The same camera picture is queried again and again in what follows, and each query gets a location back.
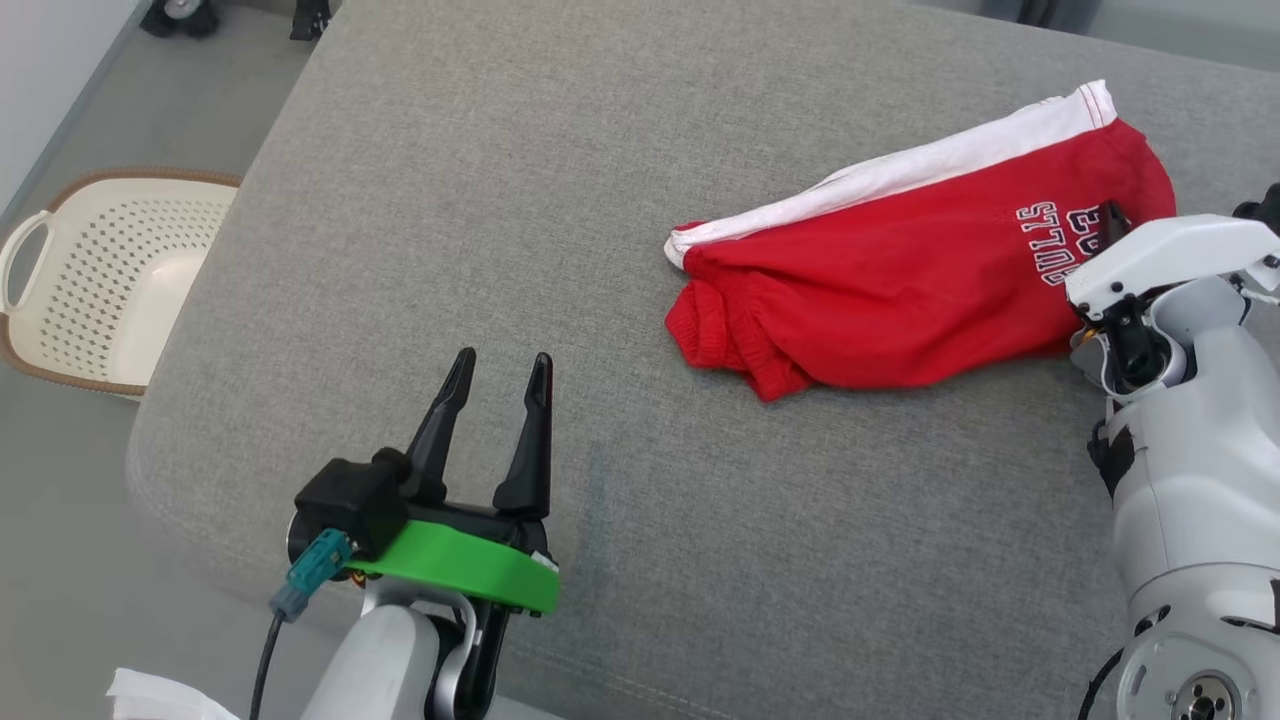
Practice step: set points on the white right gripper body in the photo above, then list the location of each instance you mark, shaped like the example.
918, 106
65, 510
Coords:
1170, 255

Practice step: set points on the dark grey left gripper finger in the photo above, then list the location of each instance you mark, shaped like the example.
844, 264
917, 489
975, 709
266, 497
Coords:
435, 440
530, 450

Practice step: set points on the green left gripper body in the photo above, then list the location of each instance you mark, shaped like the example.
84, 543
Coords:
460, 560

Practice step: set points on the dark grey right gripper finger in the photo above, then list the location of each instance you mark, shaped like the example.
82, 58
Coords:
1110, 222

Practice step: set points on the red white sports shorts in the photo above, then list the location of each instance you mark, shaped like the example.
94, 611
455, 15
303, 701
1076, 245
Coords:
900, 280

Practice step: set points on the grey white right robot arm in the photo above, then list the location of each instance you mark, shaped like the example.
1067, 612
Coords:
1200, 450

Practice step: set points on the grey fabric sofa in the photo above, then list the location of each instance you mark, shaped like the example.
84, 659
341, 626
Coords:
700, 500

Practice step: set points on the white paper tag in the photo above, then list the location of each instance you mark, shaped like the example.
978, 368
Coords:
160, 700

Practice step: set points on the cream perforated laundry basket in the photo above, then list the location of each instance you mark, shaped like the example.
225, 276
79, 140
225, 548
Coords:
110, 270

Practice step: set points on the black caster wheel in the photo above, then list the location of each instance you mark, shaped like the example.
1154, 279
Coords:
185, 12

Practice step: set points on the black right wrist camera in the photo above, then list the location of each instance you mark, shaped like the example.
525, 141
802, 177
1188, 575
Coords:
1265, 205

